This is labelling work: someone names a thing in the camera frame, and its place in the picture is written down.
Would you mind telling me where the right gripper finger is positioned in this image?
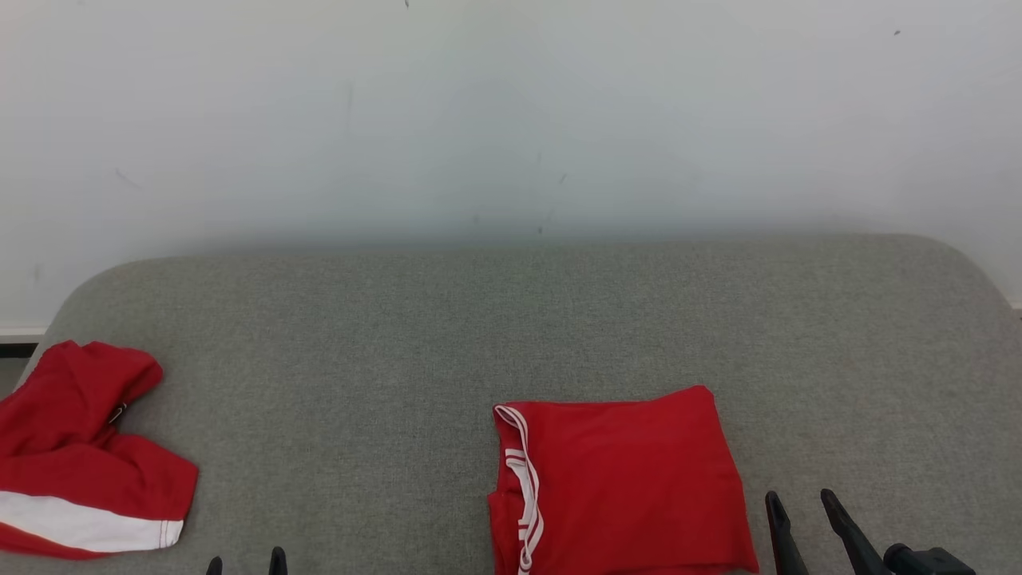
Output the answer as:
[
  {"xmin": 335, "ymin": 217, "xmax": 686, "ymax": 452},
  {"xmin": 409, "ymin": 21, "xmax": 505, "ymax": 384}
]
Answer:
[
  {"xmin": 821, "ymin": 489, "xmax": 891, "ymax": 575},
  {"xmin": 765, "ymin": 491, "xmax": 809, "ymax": 575}
]

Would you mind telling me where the red shirt white collar trim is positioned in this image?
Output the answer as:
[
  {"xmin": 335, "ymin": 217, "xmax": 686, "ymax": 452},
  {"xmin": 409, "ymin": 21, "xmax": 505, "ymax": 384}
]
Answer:
[{"xmin": 489, "ymin": 385, "xmax": 760, "ymax": 575}]

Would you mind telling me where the red shorts white stripe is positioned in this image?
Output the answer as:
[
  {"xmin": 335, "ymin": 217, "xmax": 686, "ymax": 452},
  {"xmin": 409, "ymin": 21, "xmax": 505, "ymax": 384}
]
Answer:
[{"xmin": 0, "ymin": 340, "xmax": 199, "ymax": 559}]

